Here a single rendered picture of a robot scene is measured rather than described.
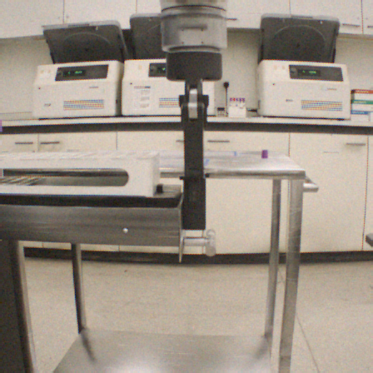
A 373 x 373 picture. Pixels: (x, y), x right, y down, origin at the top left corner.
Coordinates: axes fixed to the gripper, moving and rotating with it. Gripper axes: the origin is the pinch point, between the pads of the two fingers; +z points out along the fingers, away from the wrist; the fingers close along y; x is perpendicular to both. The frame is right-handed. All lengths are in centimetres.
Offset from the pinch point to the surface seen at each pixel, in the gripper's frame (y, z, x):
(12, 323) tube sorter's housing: -50, 44, -52
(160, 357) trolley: -52, 52, -11
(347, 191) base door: -229, 34, 86
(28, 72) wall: -292, -47, -137
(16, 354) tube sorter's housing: -50, 53, -52
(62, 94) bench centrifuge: -230, -26, -89
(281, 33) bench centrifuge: -257, -66, 49
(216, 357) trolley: -53, 52, 4
